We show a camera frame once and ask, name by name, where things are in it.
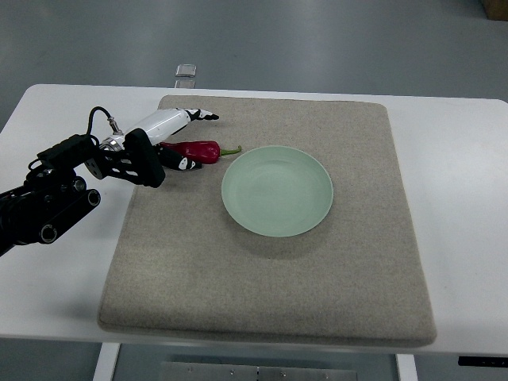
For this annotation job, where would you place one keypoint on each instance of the red pepper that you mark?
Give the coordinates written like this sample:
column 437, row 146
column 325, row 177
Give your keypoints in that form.
column 204, row 151

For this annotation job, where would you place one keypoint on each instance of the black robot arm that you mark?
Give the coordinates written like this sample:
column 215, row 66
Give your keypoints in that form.
column 53, row 198

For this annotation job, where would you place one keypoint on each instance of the white table leg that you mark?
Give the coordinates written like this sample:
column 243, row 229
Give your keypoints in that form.
column 107, row 361
column 406, row 367

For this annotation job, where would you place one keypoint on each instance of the beige fabric mat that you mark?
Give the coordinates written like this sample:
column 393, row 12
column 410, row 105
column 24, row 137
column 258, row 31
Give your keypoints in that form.
column 184, row 268

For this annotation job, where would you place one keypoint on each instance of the white table leg right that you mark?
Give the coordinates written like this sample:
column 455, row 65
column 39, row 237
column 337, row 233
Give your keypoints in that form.
column 406, row 367

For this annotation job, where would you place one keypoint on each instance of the cardboard box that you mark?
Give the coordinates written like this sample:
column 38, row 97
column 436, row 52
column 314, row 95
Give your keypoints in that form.
column 496, row 10

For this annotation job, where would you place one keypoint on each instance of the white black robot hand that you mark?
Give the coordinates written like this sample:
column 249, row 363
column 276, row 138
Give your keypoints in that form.
column 164, row 123

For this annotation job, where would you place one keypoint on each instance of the white table leg left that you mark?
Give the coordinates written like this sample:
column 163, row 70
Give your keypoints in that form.
column 107, row 361

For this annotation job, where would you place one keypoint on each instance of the light green plate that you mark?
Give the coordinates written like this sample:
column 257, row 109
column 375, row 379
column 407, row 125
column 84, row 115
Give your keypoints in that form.
column 277, row 191

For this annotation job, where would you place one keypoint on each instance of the black table control panel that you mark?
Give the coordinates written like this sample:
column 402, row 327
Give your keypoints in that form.
column 483, row 361

